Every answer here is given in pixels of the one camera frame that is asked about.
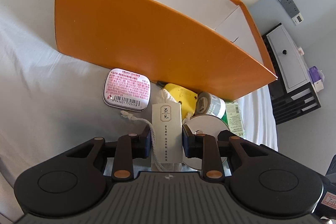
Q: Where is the round white compact case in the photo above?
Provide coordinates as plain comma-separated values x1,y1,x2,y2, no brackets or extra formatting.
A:
182,115,228,172

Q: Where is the purple tissue pack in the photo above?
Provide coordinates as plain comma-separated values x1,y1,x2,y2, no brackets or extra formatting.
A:
309,66,325,92

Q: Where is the small grey jar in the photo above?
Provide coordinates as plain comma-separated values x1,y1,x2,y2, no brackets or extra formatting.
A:
195,92,226,118

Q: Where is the white wall thermostat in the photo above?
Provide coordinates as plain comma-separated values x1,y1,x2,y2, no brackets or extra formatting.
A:
292,12,303,26

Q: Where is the white bed sheet mattress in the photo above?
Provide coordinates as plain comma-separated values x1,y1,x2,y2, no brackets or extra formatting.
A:
1,0,275,223

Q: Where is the pink mint tin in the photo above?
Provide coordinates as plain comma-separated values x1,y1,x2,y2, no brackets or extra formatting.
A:
102,68,151,112

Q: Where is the yellow tape measure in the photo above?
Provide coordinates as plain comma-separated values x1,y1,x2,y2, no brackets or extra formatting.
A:
157,81,198,123

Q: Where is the orange cardboard storage box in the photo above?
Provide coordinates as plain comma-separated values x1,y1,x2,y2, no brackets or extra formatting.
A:
54,0,277,100

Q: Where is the grey wall switch panel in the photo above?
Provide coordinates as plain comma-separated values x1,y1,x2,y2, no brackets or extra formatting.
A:
278,0,299,18

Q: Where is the white drawstring pouch with label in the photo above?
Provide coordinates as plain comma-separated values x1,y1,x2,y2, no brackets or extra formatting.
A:
121,89,183,172

